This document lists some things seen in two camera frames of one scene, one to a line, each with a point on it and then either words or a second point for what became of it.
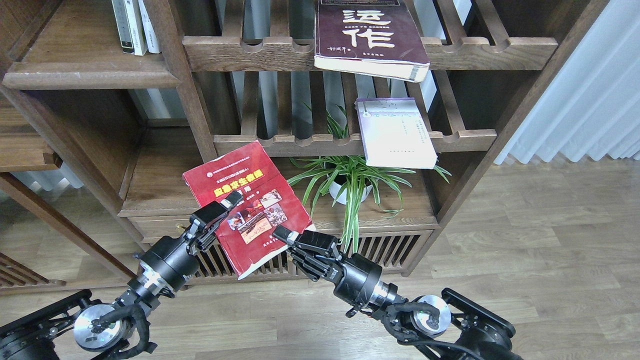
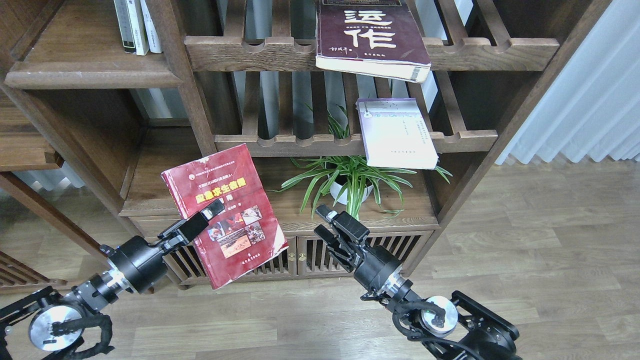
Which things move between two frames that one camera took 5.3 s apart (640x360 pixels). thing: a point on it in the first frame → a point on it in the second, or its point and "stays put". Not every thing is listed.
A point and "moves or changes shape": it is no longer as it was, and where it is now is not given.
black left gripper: (170, 261) → (139, 265)
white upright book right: (152, 41) stays put
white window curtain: (592, 107) stays put
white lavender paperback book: (394, 134) stays put
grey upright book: (122, 25) stays put
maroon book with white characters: (377, 36) stays put
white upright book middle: (136, 27) stays put
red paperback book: (245, 234) moves or changes shape
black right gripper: (356, 280) → (375, 267)
